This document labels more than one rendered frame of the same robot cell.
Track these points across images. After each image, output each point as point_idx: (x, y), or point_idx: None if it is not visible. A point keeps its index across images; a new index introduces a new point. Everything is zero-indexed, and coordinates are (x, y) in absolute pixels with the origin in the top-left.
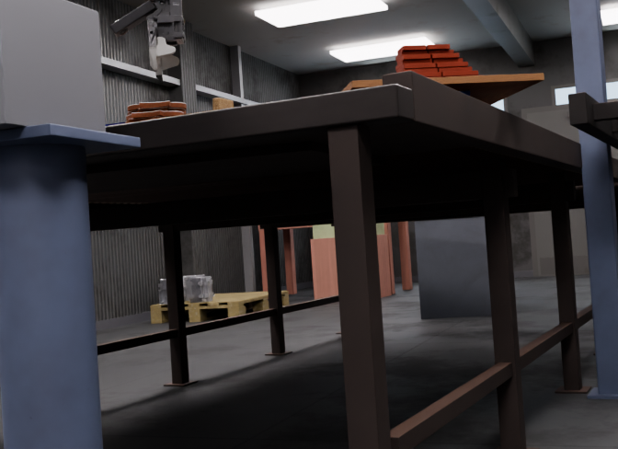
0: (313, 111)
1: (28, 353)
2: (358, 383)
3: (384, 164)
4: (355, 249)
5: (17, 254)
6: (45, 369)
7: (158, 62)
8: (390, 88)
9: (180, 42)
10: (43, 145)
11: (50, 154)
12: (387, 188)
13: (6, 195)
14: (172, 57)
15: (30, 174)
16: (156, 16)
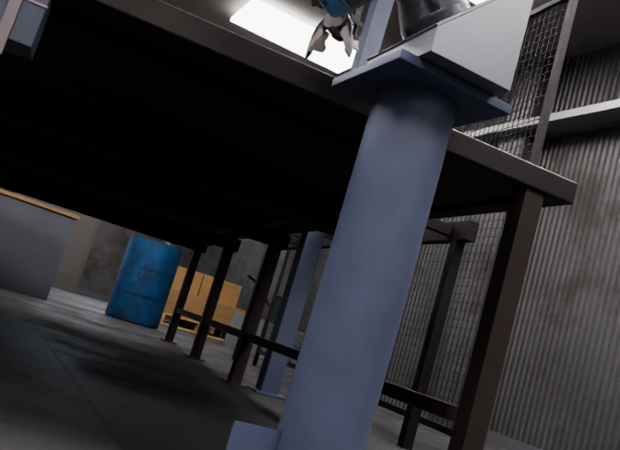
0: (527, 172)
1: (400, 272)
2: (493, 365)
3: (274, 181)
4: (518, 275)
5: (421, 185)
6: (404, 290)
7: (316, 42)
8: (574, 184)
9: (341, 41)
10: (457, 108)
11: (455, 117)
12: (286, 202)
13: (429, 133)
14: (324, 45)
15: (447, 126)
16: (351, 13)
